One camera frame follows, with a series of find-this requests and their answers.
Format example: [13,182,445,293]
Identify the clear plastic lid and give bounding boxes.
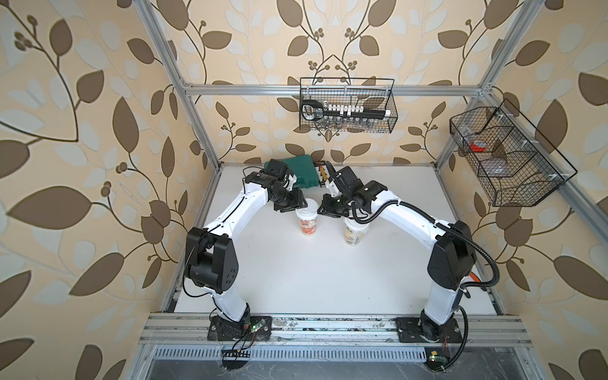
[295,198,319,221]

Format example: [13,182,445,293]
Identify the paper milk tea cup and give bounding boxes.
[345,226,366,245]
[299,218,318,236]

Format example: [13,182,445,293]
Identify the white plastic cup lid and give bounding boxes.
[344,218,369,233]

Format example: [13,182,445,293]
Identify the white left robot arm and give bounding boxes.
[183,159,307,332]

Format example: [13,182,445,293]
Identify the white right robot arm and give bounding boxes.
[318,162,500,341]

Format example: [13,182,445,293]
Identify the black screwdriver bit box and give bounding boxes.
[314,161,330,188]

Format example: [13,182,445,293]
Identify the green plastic tool case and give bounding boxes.
[262,155,319,189]

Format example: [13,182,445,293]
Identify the red object in basket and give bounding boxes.
[470,139,488,153]

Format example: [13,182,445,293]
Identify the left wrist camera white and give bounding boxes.
[285,174,298,191]

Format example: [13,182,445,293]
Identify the black handled scissors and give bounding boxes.
[300,100,326,121]

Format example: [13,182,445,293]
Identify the black wire basket back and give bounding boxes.
[299,76,398,135]

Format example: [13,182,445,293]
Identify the black wire basket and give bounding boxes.
[450,98,578,207]
[299,76,398,135]

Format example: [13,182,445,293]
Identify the orange handled pliers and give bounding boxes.
[462,271,487,291]

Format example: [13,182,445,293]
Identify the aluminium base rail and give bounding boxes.
[139,313,519,364]

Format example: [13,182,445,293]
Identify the black wire basket right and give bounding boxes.
[450,98,578,207]

